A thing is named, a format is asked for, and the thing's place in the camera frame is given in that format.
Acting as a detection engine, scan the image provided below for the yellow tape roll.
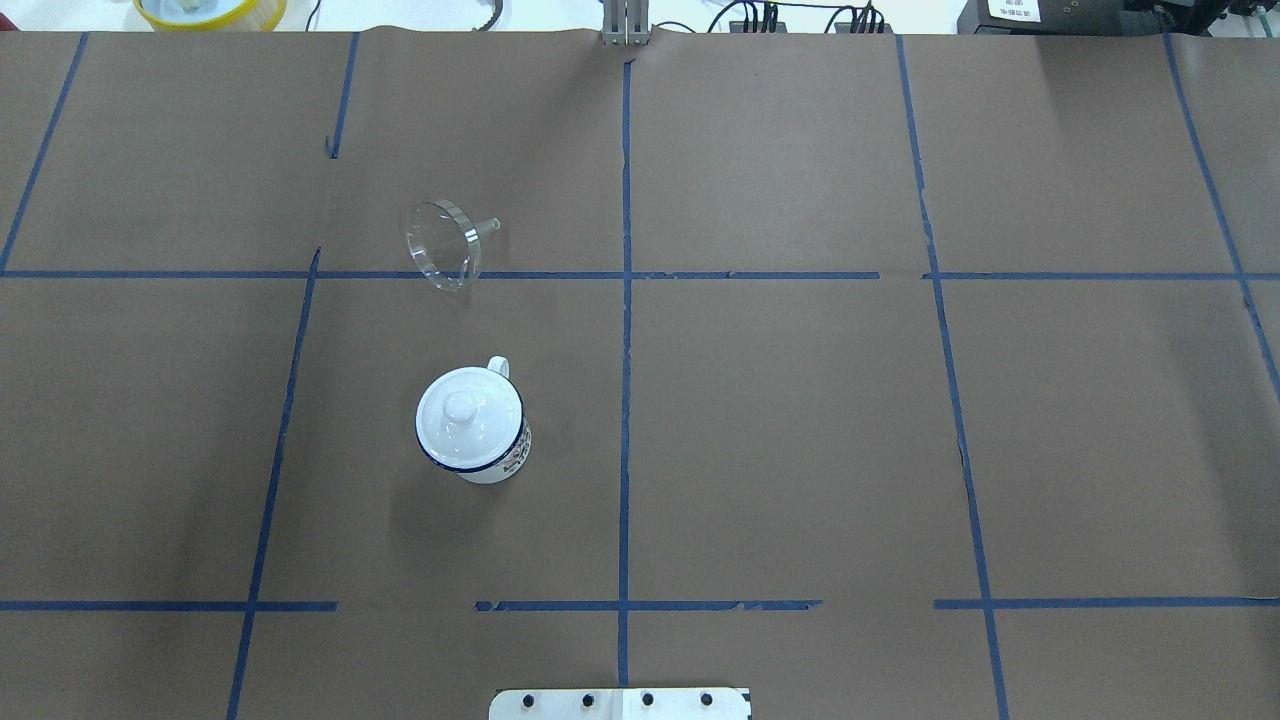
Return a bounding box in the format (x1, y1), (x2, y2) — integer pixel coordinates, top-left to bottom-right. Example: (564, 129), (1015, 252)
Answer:
(132, 1), (289, 32)

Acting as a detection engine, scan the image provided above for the black computer box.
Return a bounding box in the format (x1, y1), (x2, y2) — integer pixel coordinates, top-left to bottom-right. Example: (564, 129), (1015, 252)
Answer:
(956, 0), (1123, 37)

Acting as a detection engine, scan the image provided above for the white enamel mug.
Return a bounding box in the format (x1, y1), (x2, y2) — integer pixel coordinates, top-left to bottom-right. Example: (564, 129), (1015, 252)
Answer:
(416, 356), (532, 486)

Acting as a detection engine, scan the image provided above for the white camera stand base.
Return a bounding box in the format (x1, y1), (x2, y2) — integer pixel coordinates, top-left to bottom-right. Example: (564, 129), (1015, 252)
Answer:
(488, 687), (753, 719)

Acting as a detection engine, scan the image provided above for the white mug lid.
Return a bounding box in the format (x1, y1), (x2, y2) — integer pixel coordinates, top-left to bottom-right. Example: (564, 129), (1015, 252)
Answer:
(415, 366), (524, 470)

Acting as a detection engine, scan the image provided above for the aluminium frame post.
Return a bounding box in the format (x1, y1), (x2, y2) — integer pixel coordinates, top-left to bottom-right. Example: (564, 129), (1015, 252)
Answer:
(600, 0), (652, 47)

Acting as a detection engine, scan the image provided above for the clear glass funnel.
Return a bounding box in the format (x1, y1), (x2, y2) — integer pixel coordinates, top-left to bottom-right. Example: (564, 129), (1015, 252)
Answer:
(404, 200), (502, 293)

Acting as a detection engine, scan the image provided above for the brown paper table cover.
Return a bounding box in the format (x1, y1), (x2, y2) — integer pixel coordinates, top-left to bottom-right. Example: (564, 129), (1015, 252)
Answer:
(1, 27), (1277, 719)

